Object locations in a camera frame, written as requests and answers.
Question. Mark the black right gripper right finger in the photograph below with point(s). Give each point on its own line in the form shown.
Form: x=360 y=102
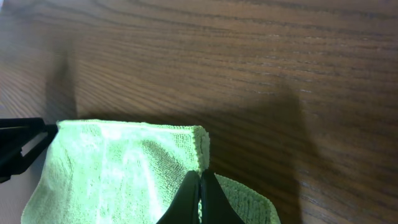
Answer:
x=215 y=207

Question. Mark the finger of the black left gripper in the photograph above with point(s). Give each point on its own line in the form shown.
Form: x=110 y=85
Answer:
x=16 y=133

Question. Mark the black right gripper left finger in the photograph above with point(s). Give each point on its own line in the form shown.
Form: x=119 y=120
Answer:
x=184 y=206

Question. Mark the light green microfiber cloth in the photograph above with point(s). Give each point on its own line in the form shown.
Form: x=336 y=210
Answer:
x=117 y=172

